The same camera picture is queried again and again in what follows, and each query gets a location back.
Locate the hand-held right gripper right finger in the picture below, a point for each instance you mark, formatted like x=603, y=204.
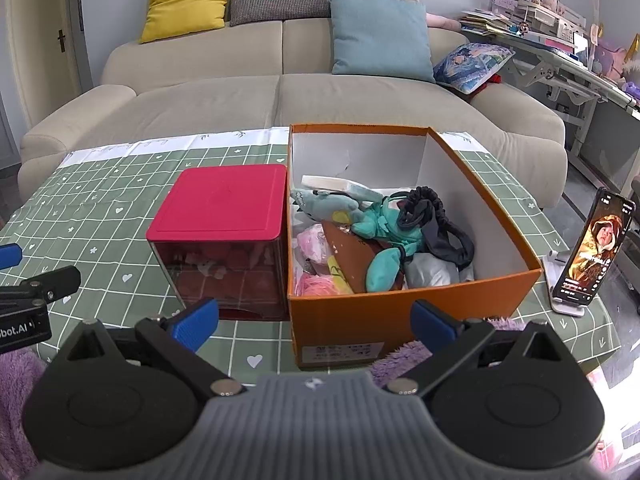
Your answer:
x=430, y=322

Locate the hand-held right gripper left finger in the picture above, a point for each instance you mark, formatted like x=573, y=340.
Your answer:
x=195, y=322

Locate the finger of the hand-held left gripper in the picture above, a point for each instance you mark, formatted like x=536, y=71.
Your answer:
x=10, y=256
x=50, y=282

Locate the silver grey cloth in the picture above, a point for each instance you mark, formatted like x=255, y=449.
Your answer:
x=435, y=270

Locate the orange cardboard box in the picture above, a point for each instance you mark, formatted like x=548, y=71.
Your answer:
x=350, y=325

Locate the dark navy cloth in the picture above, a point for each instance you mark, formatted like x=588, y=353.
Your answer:
x=440, y=230

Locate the brown leather piece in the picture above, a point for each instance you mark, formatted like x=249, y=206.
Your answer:
x=355, y=260

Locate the yellow printed soft item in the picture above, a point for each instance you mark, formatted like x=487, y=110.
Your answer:
x=340, y=275

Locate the teal plush toy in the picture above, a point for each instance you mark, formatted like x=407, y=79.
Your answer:
x=380, y=220

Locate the pink tassel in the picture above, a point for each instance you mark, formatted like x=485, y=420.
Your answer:
x=312, y=285

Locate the pink cloth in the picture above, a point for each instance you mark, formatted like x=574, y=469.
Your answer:
x=312, y=245

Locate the purple fuzzy garment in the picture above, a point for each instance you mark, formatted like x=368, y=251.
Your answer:
x=15, y=385

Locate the red lidded storage box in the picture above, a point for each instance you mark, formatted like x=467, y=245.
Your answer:
x=220, y=200

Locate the white phone stand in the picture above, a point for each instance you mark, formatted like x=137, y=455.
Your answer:
x=557, y=265

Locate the black smartphone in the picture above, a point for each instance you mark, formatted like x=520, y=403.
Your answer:
x=595, y=245

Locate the beige fabric sofa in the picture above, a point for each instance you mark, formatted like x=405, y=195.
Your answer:
x=200, y=105

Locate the cream door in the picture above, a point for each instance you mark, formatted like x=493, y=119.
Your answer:
x=50, y=35

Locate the small red item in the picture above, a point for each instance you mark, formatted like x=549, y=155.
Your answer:
x=494, y=79

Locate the blue printed pillow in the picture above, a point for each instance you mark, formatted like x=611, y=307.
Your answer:
x=472, y=67

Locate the white tilting desk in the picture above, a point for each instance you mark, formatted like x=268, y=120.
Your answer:
x=565, y=80

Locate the light blue pillow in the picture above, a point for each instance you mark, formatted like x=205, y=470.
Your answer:
x=382, y=37

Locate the stack of books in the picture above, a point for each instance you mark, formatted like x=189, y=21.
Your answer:
x=487, y=22

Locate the yellow pillow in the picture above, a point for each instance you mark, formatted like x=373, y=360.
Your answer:
x=185, y=2

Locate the purple plush toy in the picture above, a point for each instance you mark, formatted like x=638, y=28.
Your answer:
x=615, y=62

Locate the white desk organiser shelf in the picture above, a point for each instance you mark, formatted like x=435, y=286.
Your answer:
x=540, y=15

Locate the grey checkered pillow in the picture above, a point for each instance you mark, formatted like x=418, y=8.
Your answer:
x=280, y=2

